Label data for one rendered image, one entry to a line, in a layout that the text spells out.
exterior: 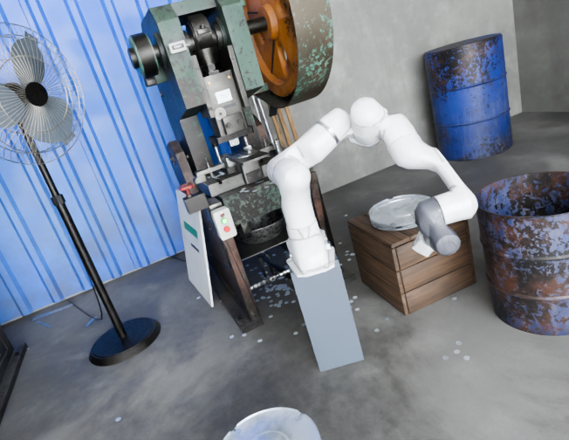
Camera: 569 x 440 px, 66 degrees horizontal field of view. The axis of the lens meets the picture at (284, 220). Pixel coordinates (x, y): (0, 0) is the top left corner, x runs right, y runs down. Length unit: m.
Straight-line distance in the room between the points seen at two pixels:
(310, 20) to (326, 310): 1.18
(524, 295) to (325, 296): 0.70
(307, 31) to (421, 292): 1.21
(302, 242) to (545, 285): 0.84
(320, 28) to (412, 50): 2.30
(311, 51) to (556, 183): 1.12
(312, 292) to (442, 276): 0.66
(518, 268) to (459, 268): 0.42
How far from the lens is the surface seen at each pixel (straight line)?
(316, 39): 2.03
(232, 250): 2.04
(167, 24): 2.10
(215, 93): 2.16
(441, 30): 4.47
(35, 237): 3.42
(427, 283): 2.01
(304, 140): 1.53
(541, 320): 1.84
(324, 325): 1.71
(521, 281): 1.76
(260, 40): 2.57
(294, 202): 1.51
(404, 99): 4.20
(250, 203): 2.08
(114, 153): 3.31
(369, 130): 1.53
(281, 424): 1.36
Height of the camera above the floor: 1.15
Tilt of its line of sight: 20 degrees down
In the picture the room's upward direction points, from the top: 16 degrees counter-clockwise
